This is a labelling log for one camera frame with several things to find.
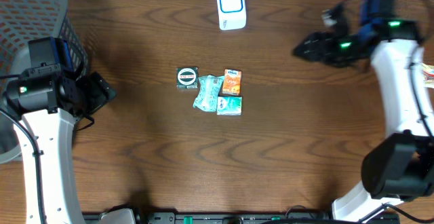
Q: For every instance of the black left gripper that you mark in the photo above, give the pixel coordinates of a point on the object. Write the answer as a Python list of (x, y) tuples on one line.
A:
[(87, 93)]

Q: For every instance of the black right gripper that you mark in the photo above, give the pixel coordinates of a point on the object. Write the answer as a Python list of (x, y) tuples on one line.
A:
[(321, 51)]

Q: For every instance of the orange snack packet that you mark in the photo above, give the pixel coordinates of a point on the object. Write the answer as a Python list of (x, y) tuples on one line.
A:
[(232, 82)]

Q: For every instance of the round white red lid cup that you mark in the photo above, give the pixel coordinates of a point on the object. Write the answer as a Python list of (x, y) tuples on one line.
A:
[(187, 78)]

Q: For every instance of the small teal white packet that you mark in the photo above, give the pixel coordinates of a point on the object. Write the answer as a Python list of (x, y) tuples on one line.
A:
[(229, 105)]

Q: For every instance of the green snack packet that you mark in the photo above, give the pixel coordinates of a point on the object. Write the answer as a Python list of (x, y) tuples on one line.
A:
[(209, 90)]

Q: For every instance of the white blue snack bag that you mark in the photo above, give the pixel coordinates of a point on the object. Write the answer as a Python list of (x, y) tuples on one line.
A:
[(428, 72)]

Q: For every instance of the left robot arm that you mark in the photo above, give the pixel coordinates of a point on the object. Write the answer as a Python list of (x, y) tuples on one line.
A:
[(44, 105)]

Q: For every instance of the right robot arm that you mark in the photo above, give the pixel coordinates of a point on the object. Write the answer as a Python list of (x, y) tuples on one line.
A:
[(399, 169)]

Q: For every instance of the white barcode scanner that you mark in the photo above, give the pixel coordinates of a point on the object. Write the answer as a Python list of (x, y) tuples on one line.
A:
[(231, 14)]

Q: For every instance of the grey plastic mesh basket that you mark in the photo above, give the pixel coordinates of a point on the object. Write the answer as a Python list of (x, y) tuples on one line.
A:
[(25, 20)]

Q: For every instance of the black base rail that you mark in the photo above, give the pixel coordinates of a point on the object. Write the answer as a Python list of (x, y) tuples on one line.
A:
[(207, 218)]

